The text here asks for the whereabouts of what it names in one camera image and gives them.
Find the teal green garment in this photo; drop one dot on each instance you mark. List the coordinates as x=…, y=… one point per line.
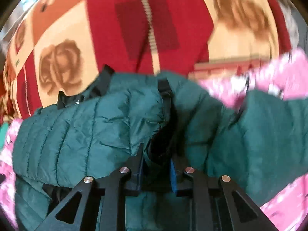
x=3, y=131

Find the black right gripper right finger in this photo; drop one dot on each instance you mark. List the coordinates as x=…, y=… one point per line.
x=215, y=203

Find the pink penguin quilt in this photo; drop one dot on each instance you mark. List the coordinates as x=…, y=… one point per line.
x=285, y=77

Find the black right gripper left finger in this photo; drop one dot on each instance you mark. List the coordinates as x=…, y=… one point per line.
x=98, y=204

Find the dark green puffer jacket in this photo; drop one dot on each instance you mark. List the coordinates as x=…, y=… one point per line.
x=262, y=145

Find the red cream rose blanket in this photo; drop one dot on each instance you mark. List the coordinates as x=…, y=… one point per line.
x=62, y=45

